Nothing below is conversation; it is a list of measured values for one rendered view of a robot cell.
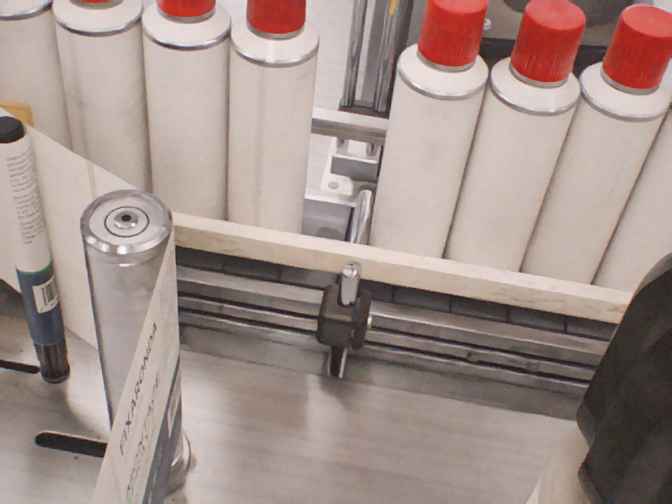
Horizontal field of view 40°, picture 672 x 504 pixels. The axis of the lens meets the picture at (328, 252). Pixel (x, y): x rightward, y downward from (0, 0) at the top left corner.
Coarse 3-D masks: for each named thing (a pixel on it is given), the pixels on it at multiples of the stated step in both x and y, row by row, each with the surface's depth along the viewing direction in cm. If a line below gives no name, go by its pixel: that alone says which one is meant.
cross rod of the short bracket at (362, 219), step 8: (368, 192) 64; (360, 200) 64; (368, 200) 64; (360, 208) 63; (368, 208) 63; (360, 216) 62; (368, 216) 63; (352, 224) 63; (360, 224) 62; (368, 224) 62; (352, 232) 62; (360, 232) 61; (368, 232) 62; (352, 240) 61; (360, 240) 61; (360, 264) 60
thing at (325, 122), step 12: (312, 120) 61; (324, 120) 61; (336, 120) 61; (348, 120) 61; (360, 120) 61; (372, 120) 61; (384, 120) 61; (312, 132) 62; (324, 132) 62; (336, 132) 62; (348, 132) 61; (360, 132) 61; (372, 132) 61; (384, 132) 61; (384, 144) 62; (468, 156) 61
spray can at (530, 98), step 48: (528, 48) 50; (576, 48) 50; (528, 96) 51; (576, 96) 52; (480, 144) 55; (528, 144) 52; (480, 192) 56; (528, 192) 55; (480, 240) 58; (528, 240) 60
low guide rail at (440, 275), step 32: (192, 224) 60; (224, 224) 60; (256, 256) 61; (288, 256) 60; (320, 256) 60; (352, 256) 59; (384, 256) 59; (416, 256) 60; (448, 288) 60; (480, 288) 59; (512, 288) 59; (544, 288) 59; (576, 288) 59; (608, 288) 59; (608, 320) 60
